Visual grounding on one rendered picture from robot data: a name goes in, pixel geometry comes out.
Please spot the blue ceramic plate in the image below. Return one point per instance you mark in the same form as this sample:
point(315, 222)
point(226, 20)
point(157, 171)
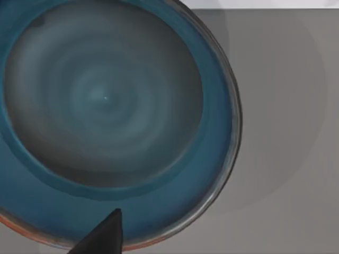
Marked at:
point(106, 105)

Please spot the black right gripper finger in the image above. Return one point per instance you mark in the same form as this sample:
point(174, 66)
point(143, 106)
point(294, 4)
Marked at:
point(106, 235)

